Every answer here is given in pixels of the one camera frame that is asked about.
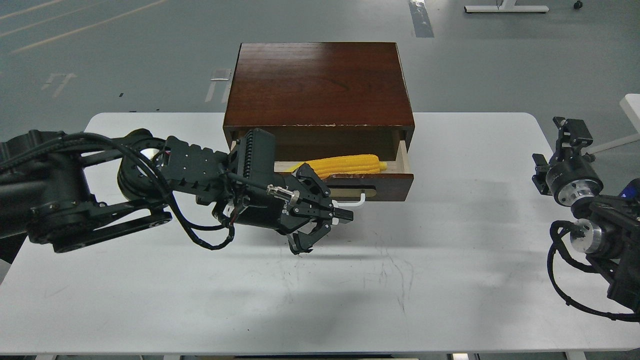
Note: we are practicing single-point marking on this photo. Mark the wooden drawer with white handle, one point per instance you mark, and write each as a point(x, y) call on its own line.
point(389, 185)

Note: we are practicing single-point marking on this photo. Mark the yellow corn cob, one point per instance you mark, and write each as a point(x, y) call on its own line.
point(366, 163)

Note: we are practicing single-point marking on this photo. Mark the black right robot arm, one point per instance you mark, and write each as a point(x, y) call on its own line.
point(604, 237)

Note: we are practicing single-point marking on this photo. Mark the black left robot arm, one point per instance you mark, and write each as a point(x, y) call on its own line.
point(76, 190)

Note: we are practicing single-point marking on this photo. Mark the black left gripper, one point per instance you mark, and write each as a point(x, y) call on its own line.
point(266, 201)

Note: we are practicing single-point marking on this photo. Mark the white table leg base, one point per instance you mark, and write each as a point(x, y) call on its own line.
point(505, 7)

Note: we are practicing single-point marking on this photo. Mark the white furniture at right edge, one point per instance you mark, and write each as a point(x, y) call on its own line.
point(625, 131)

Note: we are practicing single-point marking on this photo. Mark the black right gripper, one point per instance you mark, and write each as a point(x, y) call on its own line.
point(569, 176)

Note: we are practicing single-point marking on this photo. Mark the dark wooden cabinet box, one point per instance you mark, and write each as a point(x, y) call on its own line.
point(326, 89)

